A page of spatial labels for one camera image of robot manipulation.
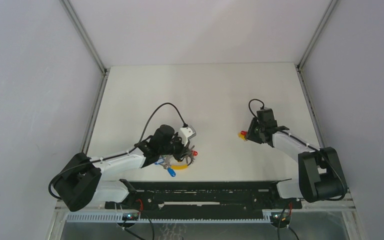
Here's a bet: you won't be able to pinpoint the metal key organizer ring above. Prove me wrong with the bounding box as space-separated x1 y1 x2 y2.
154 145 199 178

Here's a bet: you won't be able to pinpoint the right aluminium frame post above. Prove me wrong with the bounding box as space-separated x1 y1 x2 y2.
296 0 340 72

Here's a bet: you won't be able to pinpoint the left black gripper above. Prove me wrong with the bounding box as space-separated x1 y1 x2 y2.
158 132 191 162

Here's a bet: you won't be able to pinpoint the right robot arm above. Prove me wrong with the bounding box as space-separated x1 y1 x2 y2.
244 107 348 208

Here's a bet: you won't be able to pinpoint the black camera cable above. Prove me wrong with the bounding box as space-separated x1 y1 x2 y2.
247 98 266 119
135 102 189 150

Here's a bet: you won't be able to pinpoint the aluminium frame post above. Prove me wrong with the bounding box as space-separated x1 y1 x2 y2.
296 0 340 72
59 0 108 75

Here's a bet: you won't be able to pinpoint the right black camera cable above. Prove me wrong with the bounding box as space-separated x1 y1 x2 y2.
247 98 266 119

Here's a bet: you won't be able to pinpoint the red and yellow tagged keys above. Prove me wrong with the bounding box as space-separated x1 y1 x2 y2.
238 131 248 141

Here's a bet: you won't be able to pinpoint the left black camera cable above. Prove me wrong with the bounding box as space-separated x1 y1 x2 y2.
135 102 189 150

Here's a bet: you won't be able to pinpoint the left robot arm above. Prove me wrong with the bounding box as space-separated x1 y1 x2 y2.
48 124 196 212

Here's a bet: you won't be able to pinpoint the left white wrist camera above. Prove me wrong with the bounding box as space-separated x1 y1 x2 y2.
178 126 197 146

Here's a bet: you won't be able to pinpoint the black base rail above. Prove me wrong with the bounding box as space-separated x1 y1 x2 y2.
104 181 302 221

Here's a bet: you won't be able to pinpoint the left aluminium frame post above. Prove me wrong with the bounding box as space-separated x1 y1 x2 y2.
59 0 108 75

